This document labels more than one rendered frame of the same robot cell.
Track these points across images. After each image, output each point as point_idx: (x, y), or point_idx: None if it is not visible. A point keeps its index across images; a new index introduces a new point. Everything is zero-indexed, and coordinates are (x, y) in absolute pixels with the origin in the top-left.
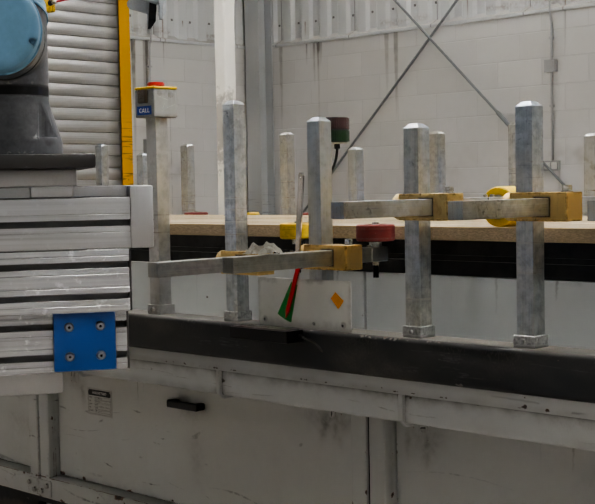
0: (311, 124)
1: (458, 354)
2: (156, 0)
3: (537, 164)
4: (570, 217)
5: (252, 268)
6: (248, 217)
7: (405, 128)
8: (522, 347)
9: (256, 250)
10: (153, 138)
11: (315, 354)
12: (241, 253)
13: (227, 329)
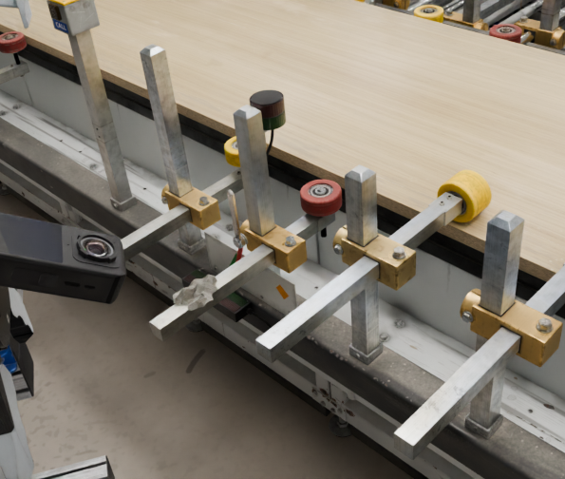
0: (238, 119)
1: (405, 407)
2: (14, 4)
3: (510, 284)
4: (545, 360)
5: (184, 323)
6: (210, 2)
7: (347, 176)
8: (474, 431)
9: (187, 296)
10: (78, 52)
11: (265, 326)
12: (184, 204)
13: (182, 262)
